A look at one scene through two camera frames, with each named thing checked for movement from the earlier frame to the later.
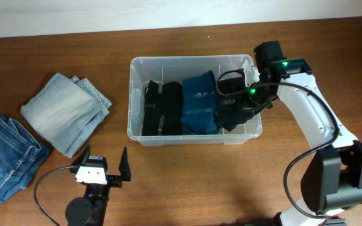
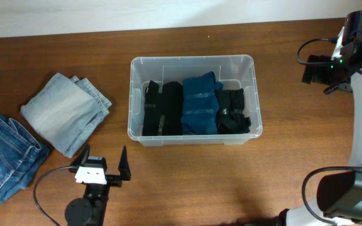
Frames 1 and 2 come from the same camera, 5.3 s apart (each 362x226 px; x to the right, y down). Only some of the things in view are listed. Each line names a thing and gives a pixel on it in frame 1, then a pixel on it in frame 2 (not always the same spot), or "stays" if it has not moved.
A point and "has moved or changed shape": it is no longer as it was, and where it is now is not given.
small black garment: (234, 105) has moved or changed shape
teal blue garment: (199, 96) stays
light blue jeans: (65, 111) stays
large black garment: (169, 103) stays
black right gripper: (247, 105) to (321, 75)
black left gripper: (117, 180) stays
